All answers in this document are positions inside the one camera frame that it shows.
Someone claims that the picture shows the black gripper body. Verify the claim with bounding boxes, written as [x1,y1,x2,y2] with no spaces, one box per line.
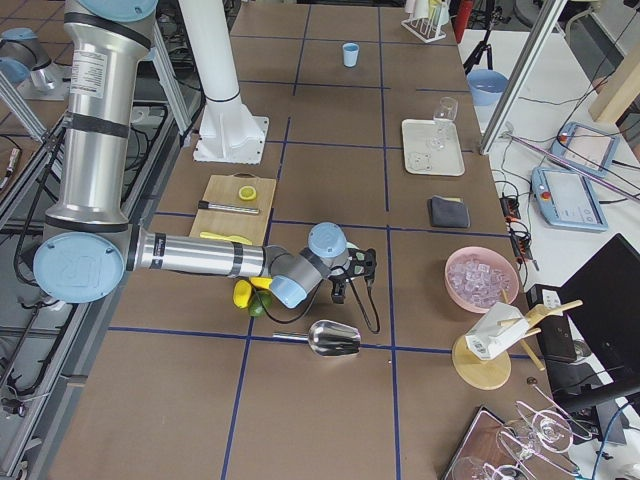
[346,248,377,281]

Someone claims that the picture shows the light blue cup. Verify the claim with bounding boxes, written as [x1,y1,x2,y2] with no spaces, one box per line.
[342,42,360,68]

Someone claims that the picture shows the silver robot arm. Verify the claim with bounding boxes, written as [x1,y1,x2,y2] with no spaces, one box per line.
[33,1,376,308]

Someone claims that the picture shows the metal ice scoop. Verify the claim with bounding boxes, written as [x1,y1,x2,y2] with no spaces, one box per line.
[273,319,361,357]

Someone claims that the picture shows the pink bowl of ice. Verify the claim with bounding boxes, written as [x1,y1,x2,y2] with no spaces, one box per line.
[444,246,519,313]

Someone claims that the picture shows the blue bowl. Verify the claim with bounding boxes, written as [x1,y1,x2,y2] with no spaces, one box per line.
[467,69,509,106]

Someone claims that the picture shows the yellow lemon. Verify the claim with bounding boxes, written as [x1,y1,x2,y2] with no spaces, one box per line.
[249,277,272,290]
[232,280,253,309]

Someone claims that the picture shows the green lime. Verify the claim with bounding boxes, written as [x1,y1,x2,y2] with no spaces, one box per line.
[248,290,272,317]

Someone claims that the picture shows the yellow plastic knife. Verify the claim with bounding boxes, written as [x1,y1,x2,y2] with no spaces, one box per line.
[199,231,253,246]

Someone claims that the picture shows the lemon half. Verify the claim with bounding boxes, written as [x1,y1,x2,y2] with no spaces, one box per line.
[238,185,258,202]

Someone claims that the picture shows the white tray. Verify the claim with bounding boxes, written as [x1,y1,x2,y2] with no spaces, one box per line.
[401,119,465,177]

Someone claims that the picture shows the wooden cutting board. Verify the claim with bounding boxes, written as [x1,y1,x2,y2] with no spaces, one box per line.
[190,174,277,245]

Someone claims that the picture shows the wooden stand with carton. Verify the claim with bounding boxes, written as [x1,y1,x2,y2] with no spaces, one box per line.
[452,300,583,390]

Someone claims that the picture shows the wine glass on tray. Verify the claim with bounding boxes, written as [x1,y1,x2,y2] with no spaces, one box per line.
[427,96,458,150]

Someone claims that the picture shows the pink rod with stand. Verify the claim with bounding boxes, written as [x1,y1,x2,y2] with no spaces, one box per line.
[501,126,639,198]

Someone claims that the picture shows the near teach pendant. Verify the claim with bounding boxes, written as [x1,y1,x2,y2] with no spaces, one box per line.
[531,167,608,232]

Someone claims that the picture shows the teach pendant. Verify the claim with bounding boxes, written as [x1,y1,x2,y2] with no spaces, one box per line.
[550,122,620,178]
[531,167,608,232]

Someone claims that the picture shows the black monitor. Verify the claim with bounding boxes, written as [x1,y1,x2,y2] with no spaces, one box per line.
[558,233,639,413]

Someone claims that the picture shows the hanging wine glasses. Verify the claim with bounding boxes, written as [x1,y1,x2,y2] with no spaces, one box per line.
[442,395,593,479]

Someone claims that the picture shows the white cup rack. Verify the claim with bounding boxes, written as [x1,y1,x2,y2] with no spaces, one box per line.
[401,0,449,43]

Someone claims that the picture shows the far teach pendant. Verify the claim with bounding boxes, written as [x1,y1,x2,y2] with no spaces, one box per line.
[550,122,620,178]

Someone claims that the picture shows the red cylinder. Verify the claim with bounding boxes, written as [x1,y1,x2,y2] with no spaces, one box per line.
[453,0,474,44]

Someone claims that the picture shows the black tripod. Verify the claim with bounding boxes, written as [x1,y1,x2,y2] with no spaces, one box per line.
[463,0,502,75]

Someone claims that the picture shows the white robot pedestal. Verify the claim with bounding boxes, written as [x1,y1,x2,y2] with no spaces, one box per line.
[179,0,269,165]

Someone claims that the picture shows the aluminium frame post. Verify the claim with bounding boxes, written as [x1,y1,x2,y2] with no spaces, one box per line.
[479,0,567,155]

